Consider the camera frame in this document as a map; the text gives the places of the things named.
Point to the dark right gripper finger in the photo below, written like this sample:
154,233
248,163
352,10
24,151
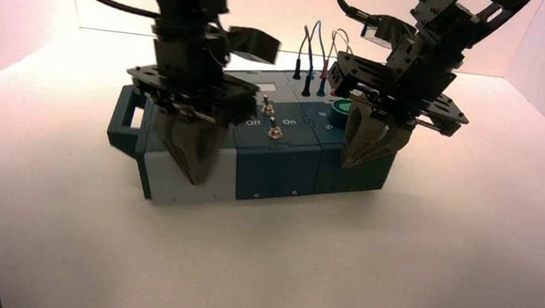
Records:
395,138
362,132

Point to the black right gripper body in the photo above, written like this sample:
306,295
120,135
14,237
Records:
413,87

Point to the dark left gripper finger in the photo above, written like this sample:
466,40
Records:
216,141
186,145

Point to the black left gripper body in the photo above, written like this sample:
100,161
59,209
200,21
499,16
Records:
189,76

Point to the grey teal modular control box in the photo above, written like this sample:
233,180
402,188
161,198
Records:
276,166

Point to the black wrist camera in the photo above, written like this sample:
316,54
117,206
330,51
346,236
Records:
389,30
254,45

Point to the metal toggle switch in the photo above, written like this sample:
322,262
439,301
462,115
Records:
268,107
275,132

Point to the white display window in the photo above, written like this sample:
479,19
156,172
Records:
269,88

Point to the green rotary knob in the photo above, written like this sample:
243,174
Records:
342,108

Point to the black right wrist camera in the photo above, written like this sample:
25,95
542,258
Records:
389,30

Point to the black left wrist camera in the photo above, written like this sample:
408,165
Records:
254,45

